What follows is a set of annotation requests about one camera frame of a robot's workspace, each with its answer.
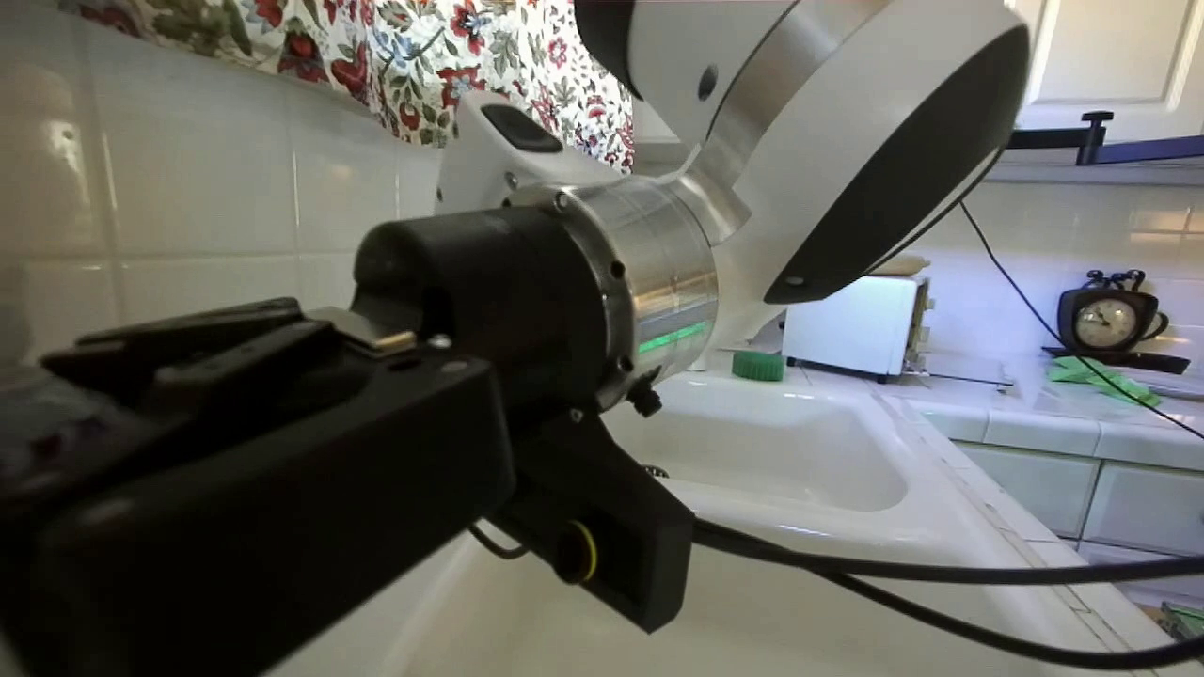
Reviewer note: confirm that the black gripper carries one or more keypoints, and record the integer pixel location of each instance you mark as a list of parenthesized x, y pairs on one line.
[(250, 527)]

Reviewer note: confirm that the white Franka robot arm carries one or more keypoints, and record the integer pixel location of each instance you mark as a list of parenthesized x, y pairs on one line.
[(803, 126)]

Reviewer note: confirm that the white double basin sink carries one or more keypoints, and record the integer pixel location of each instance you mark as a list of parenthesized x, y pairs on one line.
[(775, 452)]

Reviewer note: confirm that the floral print window curtain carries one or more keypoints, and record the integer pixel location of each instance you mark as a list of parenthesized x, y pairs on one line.
[(376, 51)]

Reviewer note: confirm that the green sponge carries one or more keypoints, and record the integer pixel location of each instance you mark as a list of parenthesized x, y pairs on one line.
[(759, 367)]

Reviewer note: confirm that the white toaster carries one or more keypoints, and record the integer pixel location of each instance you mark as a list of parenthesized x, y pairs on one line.
[(866, 327)]

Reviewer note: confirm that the green cloth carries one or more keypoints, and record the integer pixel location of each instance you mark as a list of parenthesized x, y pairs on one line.
[(1093, 376)]

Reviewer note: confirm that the black round table clock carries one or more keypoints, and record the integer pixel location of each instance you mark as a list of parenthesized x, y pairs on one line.
[(1109, 322)]

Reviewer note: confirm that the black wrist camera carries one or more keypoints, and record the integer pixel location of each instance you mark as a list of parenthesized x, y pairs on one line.
[(616, 541)]

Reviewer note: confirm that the dark camera mount arm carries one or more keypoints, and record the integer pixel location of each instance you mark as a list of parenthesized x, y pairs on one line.
[(1153, 147)]

